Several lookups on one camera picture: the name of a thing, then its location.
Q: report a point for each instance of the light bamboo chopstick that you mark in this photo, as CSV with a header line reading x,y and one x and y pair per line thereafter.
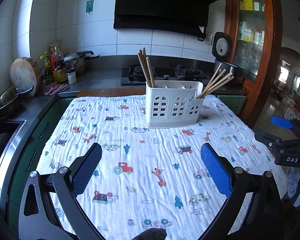
x,y
215,82
219,85
212,79

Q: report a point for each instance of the white plastic utensil holder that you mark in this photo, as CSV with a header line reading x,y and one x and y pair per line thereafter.
x,y
173,103

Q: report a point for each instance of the cooking oil bottle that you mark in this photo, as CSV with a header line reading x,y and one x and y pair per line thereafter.
x,y
58,66

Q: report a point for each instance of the black range hood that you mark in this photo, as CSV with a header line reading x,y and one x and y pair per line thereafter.
x,y
180,16

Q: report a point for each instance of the gloved hand knit grey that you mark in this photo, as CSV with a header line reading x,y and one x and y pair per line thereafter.
x,y
293,176

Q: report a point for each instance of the white patterned cloth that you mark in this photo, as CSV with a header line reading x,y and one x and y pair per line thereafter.
x,y
152,177

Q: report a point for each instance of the wooden glass cabinet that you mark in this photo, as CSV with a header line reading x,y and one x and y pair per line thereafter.
x,y
255,28

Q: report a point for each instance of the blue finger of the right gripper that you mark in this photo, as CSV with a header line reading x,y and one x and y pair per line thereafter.
x,y
283,123

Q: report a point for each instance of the dark brown wooden chopstick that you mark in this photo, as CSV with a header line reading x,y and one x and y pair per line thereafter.
x,y
150,72
144,52
144,67

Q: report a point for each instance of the pink rag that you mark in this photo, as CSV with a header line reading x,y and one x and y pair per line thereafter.
x,y
54,88

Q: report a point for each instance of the black wok pan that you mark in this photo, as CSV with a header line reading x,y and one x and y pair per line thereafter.
x,y
11,99

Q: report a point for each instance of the round wooden cutting board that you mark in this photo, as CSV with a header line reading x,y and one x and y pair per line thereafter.
x,y
24,74

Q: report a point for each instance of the black rice cooker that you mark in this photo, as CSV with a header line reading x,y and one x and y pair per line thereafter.
x,y
221,51

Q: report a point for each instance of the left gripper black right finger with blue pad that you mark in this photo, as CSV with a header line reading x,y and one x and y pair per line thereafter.
x,y
264,213

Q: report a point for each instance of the black gas stove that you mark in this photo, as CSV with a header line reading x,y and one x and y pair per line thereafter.
x,y
134,76

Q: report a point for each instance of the steel pressure cooker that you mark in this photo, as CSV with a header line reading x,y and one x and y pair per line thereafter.
x,y
77,61

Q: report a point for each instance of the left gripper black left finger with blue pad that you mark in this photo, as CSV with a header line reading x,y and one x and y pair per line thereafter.
x,y
37,216

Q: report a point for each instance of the white seasoning jar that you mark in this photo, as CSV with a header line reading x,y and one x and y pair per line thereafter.
x,y
71,76

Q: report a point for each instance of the green cap bottle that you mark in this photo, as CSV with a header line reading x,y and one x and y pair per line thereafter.
x,y
48,66

